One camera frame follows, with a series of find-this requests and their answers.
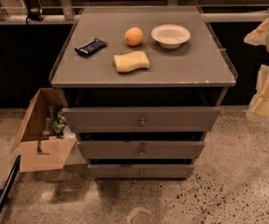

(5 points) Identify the grey bottom drawer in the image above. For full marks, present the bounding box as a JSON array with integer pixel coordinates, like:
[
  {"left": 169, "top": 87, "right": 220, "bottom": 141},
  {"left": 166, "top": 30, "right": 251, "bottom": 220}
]
[{"left": 88, "top": 164, "right": 194, "bottom": 178}]

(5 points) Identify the grey drawer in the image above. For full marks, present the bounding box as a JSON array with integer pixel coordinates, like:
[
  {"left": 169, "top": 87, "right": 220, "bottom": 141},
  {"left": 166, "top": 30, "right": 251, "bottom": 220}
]
[
  {"left": 78, "top": 141, "right": 205, "bottom": 159},
  {"left": 88, "top": 164, "right": 194, "bottom": 178},
  {"left": 63, "top": 106, "right": 219, "bottom": 133}
]

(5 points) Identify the grey drawer cabinet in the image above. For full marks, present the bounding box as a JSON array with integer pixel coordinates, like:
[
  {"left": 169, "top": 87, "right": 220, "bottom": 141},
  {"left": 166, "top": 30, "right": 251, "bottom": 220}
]
[{"left": 49, "top": 5, "right": 239, "bottom": 180}]

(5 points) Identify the grey top drawer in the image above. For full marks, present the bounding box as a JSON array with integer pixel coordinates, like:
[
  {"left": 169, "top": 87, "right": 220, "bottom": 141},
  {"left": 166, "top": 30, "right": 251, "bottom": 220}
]
[{"left": 63, "top": 106, "right": 219, "bottom": 133}]

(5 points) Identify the grey middle drawer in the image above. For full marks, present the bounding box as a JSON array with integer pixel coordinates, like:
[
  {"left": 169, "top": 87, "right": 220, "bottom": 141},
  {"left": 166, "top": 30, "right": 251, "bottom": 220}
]
[{"left": 78, "top": 141, "right": 205, "bottom": 159}]

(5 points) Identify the white bowl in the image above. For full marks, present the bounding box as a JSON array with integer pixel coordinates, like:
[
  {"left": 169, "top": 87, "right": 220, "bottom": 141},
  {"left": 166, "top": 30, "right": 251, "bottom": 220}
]
[{"left": 151, "top": 24, "right": 191, "bottom": 49}]

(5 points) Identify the yellow sponge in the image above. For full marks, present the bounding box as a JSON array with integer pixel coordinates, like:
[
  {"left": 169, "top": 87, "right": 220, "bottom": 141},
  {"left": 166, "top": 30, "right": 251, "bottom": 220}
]
[{"left": 114, "top": 51, "right": 149, "bottom": 73}]

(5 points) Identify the orange fruit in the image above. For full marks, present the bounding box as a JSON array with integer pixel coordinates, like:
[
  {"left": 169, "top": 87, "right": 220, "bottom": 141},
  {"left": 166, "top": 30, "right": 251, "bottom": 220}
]
[{"left": 124, "top": 27, "right": 144, "bottom": 47}]

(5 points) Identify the blue snack bar wrapper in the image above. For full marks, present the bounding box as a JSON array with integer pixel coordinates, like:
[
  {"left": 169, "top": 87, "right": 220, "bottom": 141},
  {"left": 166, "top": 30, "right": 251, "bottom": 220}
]
[{"left": 75, "top": 38, "right": 107, "bottom": 57}]

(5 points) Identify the green crumpled bag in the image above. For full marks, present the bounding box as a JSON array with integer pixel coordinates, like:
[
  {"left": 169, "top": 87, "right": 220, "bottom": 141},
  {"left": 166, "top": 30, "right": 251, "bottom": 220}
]
[{"left": 51, "top": 110, "right": 67, "bottom": 135}]

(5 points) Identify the clear glass bottle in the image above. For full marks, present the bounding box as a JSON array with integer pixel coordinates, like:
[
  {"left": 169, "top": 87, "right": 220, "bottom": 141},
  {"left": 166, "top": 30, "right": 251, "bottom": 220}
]
[{"left": 41, "top": 118, "right": 52, "bottom": 140}]

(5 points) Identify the small black device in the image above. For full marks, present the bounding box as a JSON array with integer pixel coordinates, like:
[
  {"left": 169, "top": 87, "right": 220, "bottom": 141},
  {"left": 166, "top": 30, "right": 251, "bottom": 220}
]
[{"left": 27, "top": 7, "right": 44, "bottom": 21}]

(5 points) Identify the brown cardboard box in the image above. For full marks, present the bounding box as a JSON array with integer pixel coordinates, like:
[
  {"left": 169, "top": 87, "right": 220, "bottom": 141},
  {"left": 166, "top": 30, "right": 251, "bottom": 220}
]
[{"left": 10, "top": 88, "right": 77, "bottom": 173}]

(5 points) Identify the black bar on floor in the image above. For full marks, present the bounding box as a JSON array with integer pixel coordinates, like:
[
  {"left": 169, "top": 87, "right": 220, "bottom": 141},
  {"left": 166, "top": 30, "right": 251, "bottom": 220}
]
[{"left": 0, "top": 156, "right": 21, "bottom": 215}]

